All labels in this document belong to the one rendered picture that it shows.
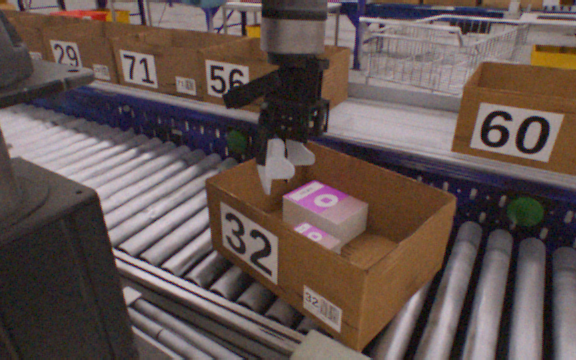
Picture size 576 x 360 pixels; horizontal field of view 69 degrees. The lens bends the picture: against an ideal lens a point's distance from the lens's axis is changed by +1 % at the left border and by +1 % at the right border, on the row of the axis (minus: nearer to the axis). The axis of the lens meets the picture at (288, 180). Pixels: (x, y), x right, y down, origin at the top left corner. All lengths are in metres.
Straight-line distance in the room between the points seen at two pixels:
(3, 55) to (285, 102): 0.33
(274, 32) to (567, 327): 0.69
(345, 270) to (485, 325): 0.30
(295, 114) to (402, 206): 0.39
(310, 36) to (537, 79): 0.86
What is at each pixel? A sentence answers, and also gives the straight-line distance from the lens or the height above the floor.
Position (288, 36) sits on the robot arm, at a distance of 0.56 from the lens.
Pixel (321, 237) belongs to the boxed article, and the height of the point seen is 0.80.
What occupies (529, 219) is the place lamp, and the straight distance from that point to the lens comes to 1.06.
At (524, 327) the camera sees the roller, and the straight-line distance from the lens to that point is 0.85.
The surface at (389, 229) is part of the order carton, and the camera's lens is 0.93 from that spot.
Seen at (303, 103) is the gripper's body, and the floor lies 1.13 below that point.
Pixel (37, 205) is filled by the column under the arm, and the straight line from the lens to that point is 0.51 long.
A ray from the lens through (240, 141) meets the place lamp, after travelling 1.25.
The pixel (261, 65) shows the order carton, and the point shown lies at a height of 1.03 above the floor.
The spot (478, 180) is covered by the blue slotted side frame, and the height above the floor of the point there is 0.86.
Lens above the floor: 1.31
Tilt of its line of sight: 29 degrees down
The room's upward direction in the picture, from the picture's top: straight up
